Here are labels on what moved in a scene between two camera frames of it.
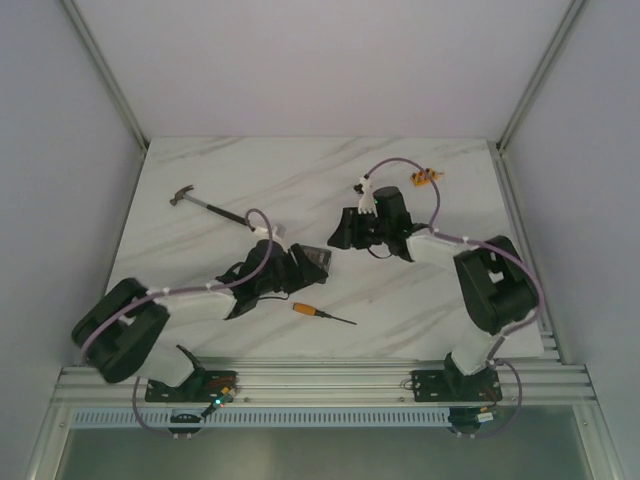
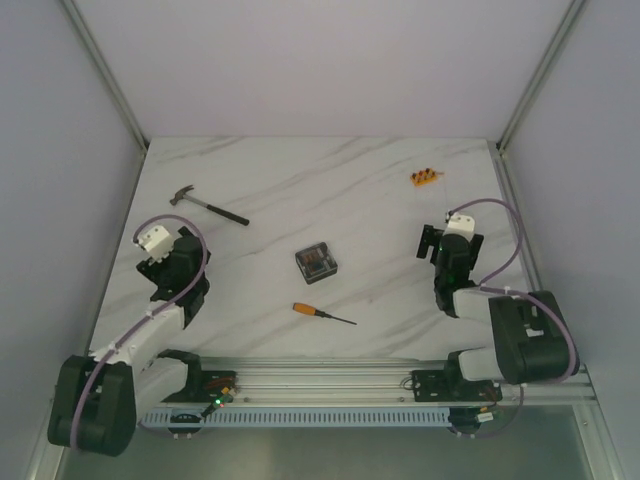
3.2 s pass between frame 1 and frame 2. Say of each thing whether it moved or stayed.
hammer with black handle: stayed
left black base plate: stayed
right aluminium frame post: stayed
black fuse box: moved
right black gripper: moved
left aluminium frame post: stayed
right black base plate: stayed
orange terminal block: stayed
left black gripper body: moved
